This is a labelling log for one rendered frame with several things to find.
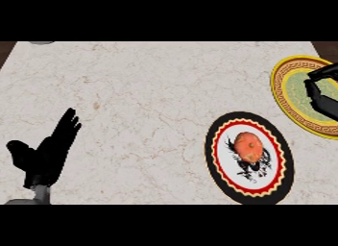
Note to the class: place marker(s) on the grey round object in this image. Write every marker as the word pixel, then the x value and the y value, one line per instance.
pixel 40 42

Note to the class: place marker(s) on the black red white plate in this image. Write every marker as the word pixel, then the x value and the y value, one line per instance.
pixel 269 189

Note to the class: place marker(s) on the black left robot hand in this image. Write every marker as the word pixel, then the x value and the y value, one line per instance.
pixel 47 157

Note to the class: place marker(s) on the orange squash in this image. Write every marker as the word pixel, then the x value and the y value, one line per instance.
pixel 247 147

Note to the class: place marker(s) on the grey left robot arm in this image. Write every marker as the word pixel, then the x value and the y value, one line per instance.
pixel 40 195

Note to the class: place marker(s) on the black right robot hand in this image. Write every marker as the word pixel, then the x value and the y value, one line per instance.
pixel 328 99

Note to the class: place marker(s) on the yellow green plate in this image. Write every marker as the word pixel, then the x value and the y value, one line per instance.
pixel 296 96

